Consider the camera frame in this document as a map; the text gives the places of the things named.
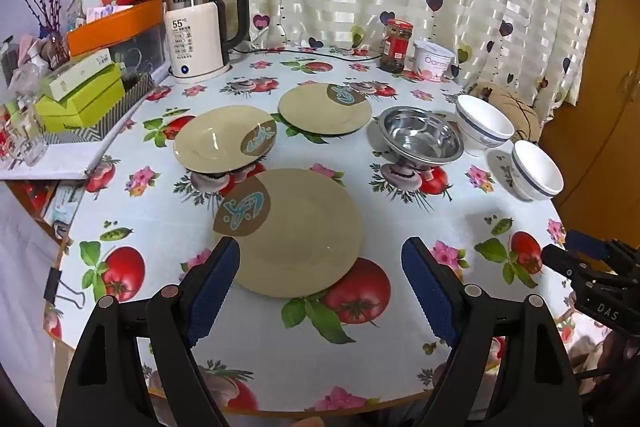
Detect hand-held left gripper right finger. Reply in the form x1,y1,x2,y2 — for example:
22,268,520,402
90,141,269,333
401,236,583,427

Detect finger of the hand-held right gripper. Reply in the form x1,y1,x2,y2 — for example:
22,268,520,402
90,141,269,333
565,229,640,278
542,244,621,290

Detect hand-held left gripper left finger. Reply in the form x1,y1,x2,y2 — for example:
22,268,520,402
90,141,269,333
56,236,242,427

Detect white bowl with blue stripe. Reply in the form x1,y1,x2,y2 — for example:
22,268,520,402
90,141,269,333
510,140,565,202
454,94,516,152

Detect beige plate with fish print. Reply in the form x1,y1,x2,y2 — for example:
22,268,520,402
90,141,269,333
212,168,365,299
277,83,373,136
173,105,279,172

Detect stainless steel bowl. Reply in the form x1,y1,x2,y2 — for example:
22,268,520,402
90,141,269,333
377,106,465,168

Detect vegetable print tablecloth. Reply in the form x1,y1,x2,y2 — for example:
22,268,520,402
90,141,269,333
42,46,583,413

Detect brown wooden cabinet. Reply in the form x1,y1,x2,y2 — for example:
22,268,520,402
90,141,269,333
540,0,640,248

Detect ball of jute twine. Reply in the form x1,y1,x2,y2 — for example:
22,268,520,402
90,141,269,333
470,81,542,142

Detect black binder clip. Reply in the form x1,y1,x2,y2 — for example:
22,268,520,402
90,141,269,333
42,269,86,308

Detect grey striped tray box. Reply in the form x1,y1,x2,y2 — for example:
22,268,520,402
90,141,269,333
42,72,153,145

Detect white side shelf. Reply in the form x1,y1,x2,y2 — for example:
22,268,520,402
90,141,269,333
0,127,121,180

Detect lime green box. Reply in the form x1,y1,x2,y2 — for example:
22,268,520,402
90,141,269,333
34,77,127,134

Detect white yogurt tub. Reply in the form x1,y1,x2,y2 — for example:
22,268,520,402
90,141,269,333
412,39,457,82

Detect clear glass jar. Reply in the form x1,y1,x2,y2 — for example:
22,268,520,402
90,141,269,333
0,107,48,168

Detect glass jar with red lid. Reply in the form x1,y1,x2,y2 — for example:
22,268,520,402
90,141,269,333
379,19,415,74

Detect pale green and white box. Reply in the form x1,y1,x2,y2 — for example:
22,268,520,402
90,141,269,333
40,48,123,102

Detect white electric kettle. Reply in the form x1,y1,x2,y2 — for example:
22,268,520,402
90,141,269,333
164,0,251,84

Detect orange box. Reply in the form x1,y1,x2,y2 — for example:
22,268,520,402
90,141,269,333
66,0,167,58

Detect black kettle cable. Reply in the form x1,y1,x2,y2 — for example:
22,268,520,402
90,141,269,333
230,44,386,60

